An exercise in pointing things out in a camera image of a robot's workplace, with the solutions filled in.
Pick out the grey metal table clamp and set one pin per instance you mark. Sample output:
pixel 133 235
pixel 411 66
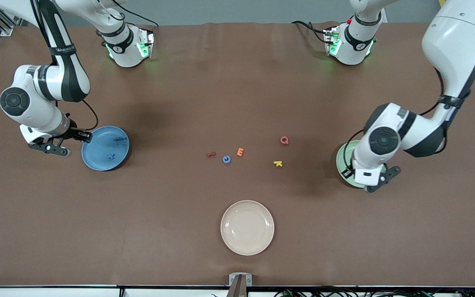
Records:
pixel 239 284

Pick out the cream white plate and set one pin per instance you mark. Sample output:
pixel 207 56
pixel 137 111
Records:
pixel 247 227

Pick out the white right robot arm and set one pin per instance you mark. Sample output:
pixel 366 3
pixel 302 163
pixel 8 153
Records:
pixel 68 78

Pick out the brown table mat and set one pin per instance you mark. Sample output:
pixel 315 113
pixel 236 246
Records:
pixel 237 103

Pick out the light green plate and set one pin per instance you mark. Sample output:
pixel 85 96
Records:
pixel 342 161

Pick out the orange foam letter E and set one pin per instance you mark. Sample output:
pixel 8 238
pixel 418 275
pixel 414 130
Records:
pixel 240 152

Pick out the pink foam letter Q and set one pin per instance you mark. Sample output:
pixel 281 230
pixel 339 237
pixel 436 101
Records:
pixel 284 140

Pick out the blue plate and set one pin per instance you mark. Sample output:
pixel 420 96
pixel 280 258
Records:
pixel 101 152

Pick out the yellow foam letter K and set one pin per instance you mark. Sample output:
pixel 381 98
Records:
pixel 278 163

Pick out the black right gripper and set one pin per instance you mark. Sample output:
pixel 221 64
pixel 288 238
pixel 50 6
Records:
pixel 74 134

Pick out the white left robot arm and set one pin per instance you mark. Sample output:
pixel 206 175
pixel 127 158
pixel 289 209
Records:
pixel 452 45

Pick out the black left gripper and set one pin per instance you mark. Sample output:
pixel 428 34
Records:
pixel 348 172

